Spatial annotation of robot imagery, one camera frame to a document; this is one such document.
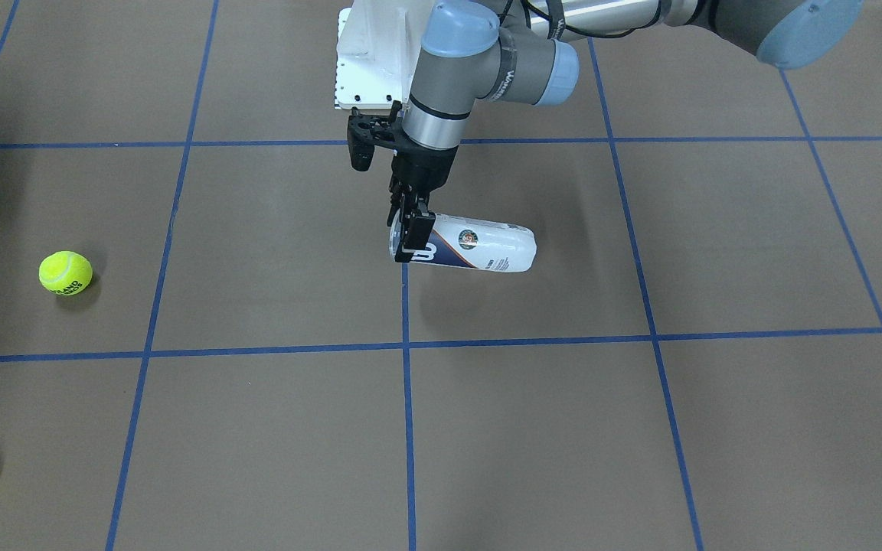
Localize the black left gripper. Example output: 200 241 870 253
386 144 459 264

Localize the white tennis ball can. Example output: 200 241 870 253
410 214 537 273

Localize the tennis ball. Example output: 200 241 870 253
38 250 94 296

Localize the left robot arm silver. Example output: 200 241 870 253
387 1 862 262

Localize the white pedestal column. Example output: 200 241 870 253
334 1 434 109

